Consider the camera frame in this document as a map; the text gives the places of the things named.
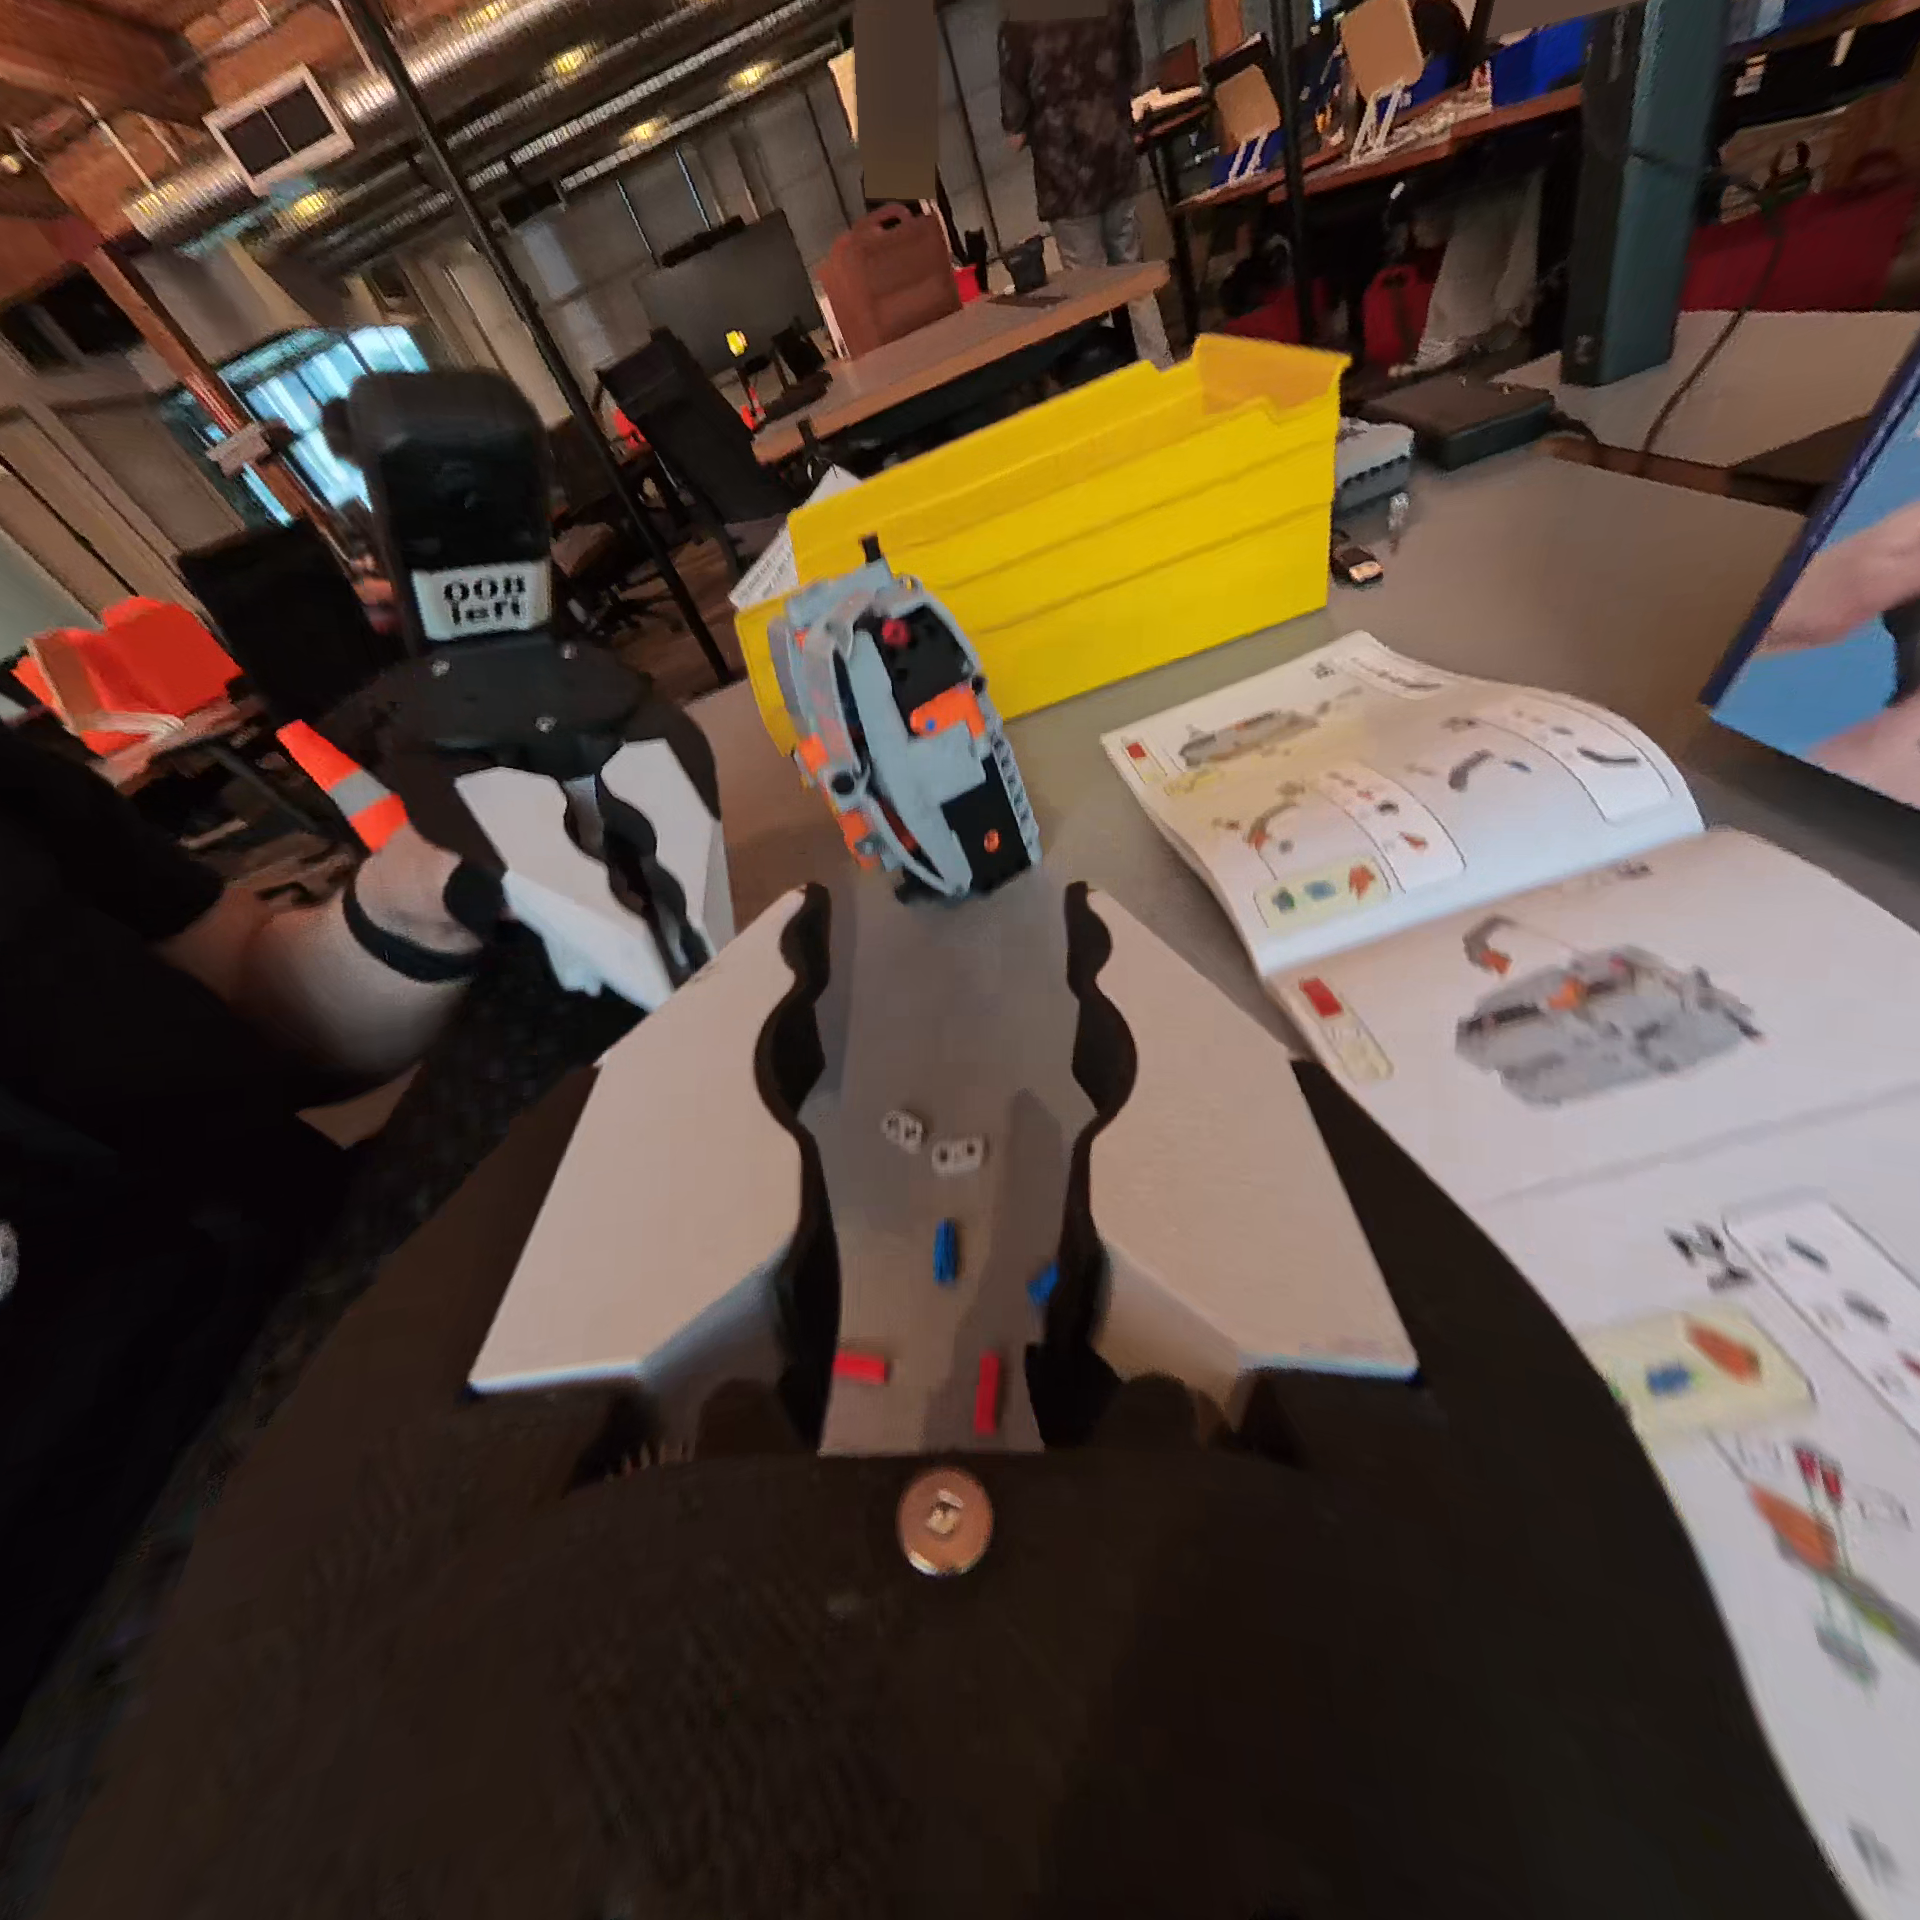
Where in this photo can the open white instruction booklet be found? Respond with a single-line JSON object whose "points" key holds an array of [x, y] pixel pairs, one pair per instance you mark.
{"points": [[1575, 1052]]}

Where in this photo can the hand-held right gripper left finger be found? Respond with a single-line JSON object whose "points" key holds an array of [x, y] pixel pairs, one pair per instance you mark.
{"points": [[647, 1198]]}

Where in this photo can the grey orange brick robot model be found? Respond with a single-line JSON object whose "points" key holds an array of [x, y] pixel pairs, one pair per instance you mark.
{"points": [[917, 719]]}

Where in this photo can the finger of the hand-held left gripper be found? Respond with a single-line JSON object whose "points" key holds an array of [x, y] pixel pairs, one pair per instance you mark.
{"points": [[569, 902], [691, 839]]}

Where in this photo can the black metal pole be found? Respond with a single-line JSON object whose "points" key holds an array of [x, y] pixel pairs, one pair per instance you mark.
{"points": [[514, 298]]}

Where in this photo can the ceiling air unit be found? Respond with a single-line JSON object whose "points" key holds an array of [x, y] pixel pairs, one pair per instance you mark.
{"points": [[280, 127]]}

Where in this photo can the black wristband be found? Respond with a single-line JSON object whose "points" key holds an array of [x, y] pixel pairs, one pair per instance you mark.
{"points": [[405, 962]]}

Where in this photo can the person's left forearm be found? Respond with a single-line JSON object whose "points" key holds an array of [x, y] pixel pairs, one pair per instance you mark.
{"points": [[299, 1019]]}

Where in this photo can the person's black shirt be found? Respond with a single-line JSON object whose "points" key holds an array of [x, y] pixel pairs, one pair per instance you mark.
{"points": [[93, 1198]]}

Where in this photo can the grey battery box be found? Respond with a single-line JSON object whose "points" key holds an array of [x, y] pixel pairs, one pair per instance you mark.
{"points": [[1374, 463]]}

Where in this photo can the black monitor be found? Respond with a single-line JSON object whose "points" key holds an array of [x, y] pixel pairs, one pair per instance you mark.
{"points": [[736, 293]]}

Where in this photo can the orange safety vest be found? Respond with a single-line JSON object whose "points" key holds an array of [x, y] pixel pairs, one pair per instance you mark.
{"points": [[135, 674]]}

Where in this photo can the blue robot kit box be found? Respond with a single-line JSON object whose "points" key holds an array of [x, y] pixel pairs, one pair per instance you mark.
{"points": [[1843, 632]]}

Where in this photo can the brown bag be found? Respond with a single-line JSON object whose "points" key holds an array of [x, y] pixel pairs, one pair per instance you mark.
{"points": [[888, 278]]}

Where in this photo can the person's left hand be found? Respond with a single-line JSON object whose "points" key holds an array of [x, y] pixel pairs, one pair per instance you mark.
{"points": [[436, 883]]}

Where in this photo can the orange reflective strip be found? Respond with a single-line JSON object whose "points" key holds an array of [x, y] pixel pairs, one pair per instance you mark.
{"points": [[343, 785]]}

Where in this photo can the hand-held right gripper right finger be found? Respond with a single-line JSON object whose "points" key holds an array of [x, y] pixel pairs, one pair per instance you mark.
{"points": [[1242, 1198]]}

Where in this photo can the teal pillar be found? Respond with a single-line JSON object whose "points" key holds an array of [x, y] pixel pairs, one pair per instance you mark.
{"points": [[1643, 194]]}

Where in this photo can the grey desk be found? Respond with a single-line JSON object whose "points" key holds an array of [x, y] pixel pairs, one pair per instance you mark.
{"points": [[928, 1019]]}

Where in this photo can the black case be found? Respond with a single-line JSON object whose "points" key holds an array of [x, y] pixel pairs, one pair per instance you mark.
{"points": [[1456, 419]]}

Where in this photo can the black office chair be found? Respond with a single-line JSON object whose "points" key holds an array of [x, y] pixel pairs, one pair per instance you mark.
{"points": [[691, 435]]}

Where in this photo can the yellow plastic bin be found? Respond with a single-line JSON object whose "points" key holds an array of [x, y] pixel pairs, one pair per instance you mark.
{"points": [[1080, 539]]}

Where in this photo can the red axle pin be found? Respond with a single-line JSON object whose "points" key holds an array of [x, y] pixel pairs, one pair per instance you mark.
{"points": [[987, 1389], [859, 1364]]}

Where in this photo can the wooden office desk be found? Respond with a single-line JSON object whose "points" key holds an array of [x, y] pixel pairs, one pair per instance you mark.
{"points": [[963, 336]]}

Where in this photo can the light grey two-hole beam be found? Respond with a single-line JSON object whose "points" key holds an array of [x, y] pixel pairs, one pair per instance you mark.
{"points": [[899, 1129], [958, 1154]]}

